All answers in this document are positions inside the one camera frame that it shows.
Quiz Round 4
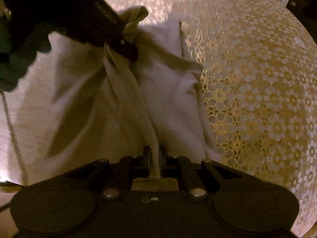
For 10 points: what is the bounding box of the person's left hand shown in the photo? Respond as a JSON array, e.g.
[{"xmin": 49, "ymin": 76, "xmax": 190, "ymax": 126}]
[{"xmin": 0, "ymin": 15, "xmax": 52, "ymax": 93}]

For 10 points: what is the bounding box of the grey cable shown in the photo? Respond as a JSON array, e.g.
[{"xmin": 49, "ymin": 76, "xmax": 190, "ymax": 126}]
[{"xmin": 1, "ymin": 90, "xmax": 28, "ymax": 187}]

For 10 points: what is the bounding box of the gold floral lace tablecloth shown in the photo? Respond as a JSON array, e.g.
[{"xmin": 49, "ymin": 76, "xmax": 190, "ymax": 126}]
[{"xmin": 0, "ymin": 0, "xmax": 317, "ymax": 237}]

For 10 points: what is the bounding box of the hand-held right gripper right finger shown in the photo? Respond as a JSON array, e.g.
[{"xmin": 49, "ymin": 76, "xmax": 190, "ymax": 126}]
[{"xmin": 160, "ymin": 146, "xmax": 244, "ymax": 200}]

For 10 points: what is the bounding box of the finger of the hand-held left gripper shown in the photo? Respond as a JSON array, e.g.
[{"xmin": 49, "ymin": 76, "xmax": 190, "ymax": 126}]
[{"xmin": 106, "ymin": 38, "xmax": 139, "ymax": 62}]

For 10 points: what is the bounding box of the white garment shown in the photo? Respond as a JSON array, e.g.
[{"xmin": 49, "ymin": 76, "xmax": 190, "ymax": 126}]
[{"xmin": 0, "ymin": 5, "xmax": 223, "ymax": 187}]

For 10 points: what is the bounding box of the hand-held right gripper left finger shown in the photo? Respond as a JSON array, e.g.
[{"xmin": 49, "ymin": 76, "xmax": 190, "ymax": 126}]
[{"xmin": 66, "ymin": 146, "xmax": 152, "ymax": 200}]

